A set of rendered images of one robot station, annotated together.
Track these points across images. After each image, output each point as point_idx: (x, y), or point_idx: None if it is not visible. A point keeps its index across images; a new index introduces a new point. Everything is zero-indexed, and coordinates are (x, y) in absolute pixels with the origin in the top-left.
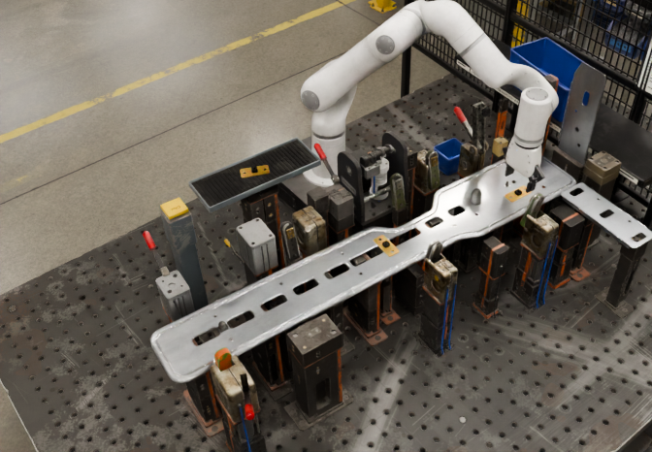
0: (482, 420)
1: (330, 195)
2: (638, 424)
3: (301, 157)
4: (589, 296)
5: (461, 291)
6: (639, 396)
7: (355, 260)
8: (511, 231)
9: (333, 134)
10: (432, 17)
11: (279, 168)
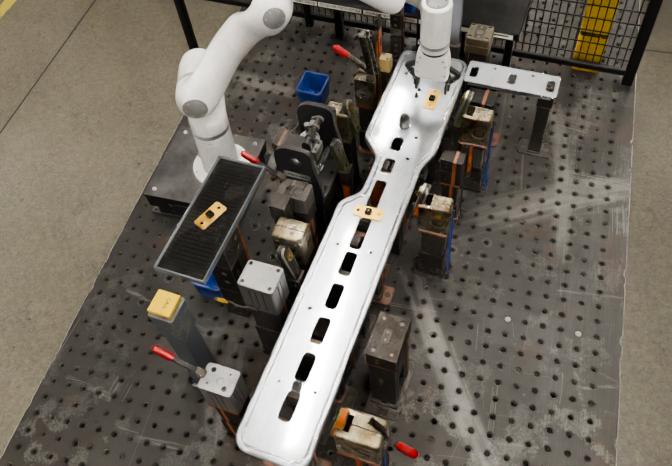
0: (522, 309)
1: (289, 195)
2: (624, 236)
3: (242, 174)
4: (513, 153)
5: None
6: (608, 213)
7: (352, 242)
8: None
9: (222, 129)
10: None
11: (232, 197)
